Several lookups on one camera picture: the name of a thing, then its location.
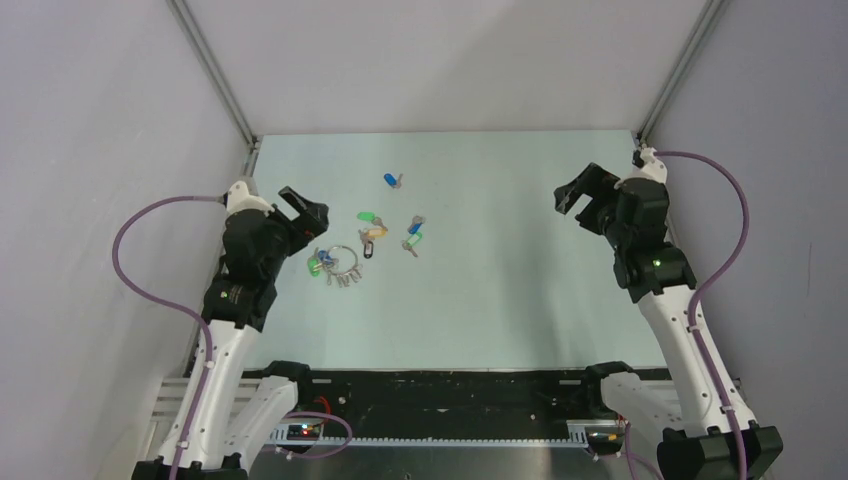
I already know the large silver keyring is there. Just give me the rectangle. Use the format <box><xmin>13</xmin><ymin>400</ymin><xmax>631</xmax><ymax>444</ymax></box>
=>
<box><xmin>324</xmin><ymin>245</ymin><xmax>363</xmax><ymax>288</ymax></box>

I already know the green tag key loose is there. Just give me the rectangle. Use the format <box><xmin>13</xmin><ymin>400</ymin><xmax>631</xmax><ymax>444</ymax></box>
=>
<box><xmin>356</xmin><ymin>211</ymin><xmax>383</xmax><ymax>228</ymax></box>

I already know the yellow tag key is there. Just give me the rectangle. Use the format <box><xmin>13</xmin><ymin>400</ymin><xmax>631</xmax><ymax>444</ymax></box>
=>
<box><xmin>359</xmin><ymin>227</ymin><xmax>388</xmax><ymax>241</ymax></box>

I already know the green outlined tag key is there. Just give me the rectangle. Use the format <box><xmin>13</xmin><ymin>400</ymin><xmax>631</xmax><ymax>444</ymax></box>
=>
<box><xmin>401</xmin><ymin>232</ymin><xmax>423</xmax><ymax>258</ymax></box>

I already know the left controller board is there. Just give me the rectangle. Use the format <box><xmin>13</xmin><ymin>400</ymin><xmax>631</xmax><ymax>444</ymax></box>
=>
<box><xmin>280</xmin><ymin>423</ymin><xmax>323</xmax><ymax>443</ymax></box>

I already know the controller board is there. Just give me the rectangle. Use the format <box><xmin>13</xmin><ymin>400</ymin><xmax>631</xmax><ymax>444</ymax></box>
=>
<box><xmin>280</xmin><ymin>423</ymin><xmax>323</xmax><ymax>443</ymax></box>
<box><xmin>586</xmin><ymin>431</ymin><xmax>624</xmax><ymax>448</ymax></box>

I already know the right controller board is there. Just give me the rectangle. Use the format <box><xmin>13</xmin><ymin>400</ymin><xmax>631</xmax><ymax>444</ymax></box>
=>
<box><xmin>586</xmin><ymin>431</ymin><xmax>624</xmax><ymax>448</ymax></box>

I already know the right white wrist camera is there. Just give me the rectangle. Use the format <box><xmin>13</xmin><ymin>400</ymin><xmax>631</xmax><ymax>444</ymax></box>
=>
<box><xmin>615</xmin><ymin>147</ymin><xmax>668</xmax><ymax>188</ymax></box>

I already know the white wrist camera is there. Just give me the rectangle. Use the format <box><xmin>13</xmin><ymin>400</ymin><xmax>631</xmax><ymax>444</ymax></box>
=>
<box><xmin>224</xmin><ymin>177</ymin><xmax>273</xmax><ymax>216</ymax></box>
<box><xmin>615</xmin><ymin>147</ymin><xmax>668</xmax><ymax>188</ymax></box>

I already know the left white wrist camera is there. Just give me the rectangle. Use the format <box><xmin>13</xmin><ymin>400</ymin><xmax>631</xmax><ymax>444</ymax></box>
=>
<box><xmin>224</xmin><ymin>177</ymin><xmax>273</xmax><ymax>216</ymax></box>

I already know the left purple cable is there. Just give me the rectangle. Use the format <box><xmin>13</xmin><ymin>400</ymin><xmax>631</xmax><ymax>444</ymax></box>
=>
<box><xmin>111</xmin><ymin>194</ymin><xmax>230</xmax><ymax>480</ymax></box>

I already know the left aluminium corner post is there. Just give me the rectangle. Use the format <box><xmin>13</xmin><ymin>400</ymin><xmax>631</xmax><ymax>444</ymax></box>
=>
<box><xmin>166</xmin><ymin>0</ymin><xmax>257</xmax><ymax>152</ymax></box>

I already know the aluminium corner post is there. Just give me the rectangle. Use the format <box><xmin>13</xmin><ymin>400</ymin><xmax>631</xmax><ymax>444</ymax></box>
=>
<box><xmin>634</xmin><ymin>0</ymin><xmax>731</xmax><ymax>146</ymax></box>
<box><xmin>166</xmin><ymin>0</ymin><xmax>257</xmax><ymax>152</ymax></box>

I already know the right aluminium corner post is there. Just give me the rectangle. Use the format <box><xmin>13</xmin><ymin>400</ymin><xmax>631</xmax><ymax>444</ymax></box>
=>
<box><xmin>634</xmin><ymin>0</ymin><xmax>731</xmax><ymax>146</ymax></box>

